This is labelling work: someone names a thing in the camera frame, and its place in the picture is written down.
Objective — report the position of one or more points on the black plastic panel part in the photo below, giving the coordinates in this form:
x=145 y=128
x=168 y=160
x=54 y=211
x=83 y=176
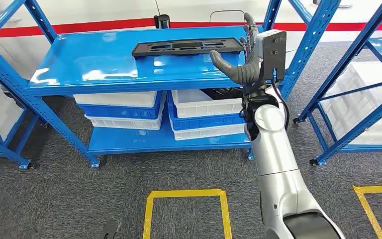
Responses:
x=145 y=52

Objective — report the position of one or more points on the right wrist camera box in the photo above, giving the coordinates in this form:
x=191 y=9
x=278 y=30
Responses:
x=273 y=49

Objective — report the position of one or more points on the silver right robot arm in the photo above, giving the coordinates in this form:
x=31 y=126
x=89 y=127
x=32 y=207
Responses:
x=276 y=184

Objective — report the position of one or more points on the black parts in bin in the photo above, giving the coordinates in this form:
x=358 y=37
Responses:
x=224 y=94

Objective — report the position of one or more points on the white chair base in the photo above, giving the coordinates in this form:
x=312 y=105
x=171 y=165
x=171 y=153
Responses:
x=332 y=3

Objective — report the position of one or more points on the blue plastic bin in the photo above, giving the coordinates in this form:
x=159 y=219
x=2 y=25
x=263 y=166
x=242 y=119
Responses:
x=204 y=122
x=118 y=112

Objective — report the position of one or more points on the white car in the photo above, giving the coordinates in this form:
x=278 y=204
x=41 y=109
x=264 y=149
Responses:
x=95 y=11

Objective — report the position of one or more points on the yellow floor tape square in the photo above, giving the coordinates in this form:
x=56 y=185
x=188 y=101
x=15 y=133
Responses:
x=184 y=193
x=375 y=189

